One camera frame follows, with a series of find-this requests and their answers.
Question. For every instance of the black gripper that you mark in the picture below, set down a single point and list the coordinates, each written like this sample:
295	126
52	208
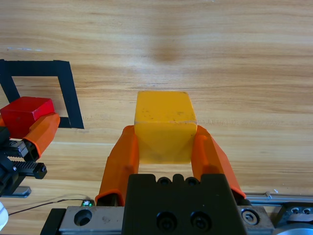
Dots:
9	156

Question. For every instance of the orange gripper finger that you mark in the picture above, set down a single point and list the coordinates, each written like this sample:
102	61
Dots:
117	166
212	156

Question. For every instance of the red cube block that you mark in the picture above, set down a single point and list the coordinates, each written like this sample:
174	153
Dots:
22	115

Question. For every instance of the yellow cube block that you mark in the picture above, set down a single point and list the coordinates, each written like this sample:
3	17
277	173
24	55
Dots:
166	117

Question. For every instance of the black tape square outline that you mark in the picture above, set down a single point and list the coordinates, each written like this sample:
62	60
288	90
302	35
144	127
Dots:
66	85

